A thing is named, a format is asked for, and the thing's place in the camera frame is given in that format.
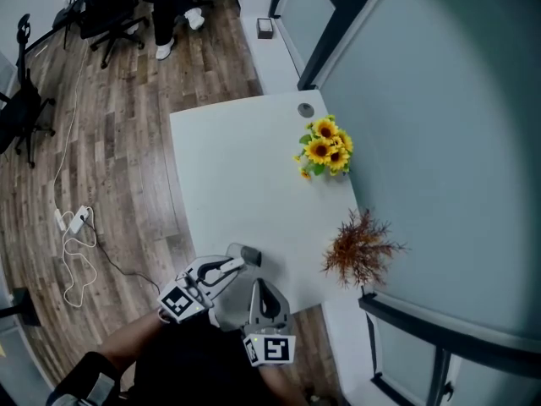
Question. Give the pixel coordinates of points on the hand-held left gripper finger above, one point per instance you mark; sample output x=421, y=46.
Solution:
x=224, y=283
x=233, y=264

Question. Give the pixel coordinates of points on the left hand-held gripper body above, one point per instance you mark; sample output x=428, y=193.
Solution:
x=177, y=303

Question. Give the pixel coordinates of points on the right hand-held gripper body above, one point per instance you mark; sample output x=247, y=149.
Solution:
x=277, y=349

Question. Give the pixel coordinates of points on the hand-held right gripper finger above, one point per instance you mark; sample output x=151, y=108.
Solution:
x=285, y=309
x=253, y=311

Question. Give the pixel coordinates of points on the clear plastic container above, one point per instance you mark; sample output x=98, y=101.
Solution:
x=233, y=250

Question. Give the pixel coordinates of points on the person's left forearm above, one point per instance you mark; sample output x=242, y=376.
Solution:
x=131, y=334

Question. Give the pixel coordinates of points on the person's right forearm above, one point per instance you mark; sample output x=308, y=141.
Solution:
x=281, y=385

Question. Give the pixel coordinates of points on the dark tissue box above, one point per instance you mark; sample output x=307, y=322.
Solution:
x=265, y=28

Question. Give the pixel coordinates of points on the person's black shirt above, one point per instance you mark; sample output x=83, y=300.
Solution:
x=198, y=366

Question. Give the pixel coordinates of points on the reddish brown dried plant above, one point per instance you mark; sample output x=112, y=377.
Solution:
x=359, y=248

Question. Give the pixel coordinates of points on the white power strip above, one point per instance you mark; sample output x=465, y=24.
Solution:
x=78, y=219

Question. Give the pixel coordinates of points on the white power adapter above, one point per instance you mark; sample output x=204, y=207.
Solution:
x=59, y=220

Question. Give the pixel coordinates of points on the yellow sunflower bouquet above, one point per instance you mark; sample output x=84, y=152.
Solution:
x=327, y=146

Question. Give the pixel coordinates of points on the black floor stand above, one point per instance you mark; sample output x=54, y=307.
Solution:
x=23, y=307

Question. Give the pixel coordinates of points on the black high-back office chair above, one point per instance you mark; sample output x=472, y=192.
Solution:
x=21, y=104

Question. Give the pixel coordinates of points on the black mesh office chair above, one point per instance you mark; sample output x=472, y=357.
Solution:
x=105, y=11

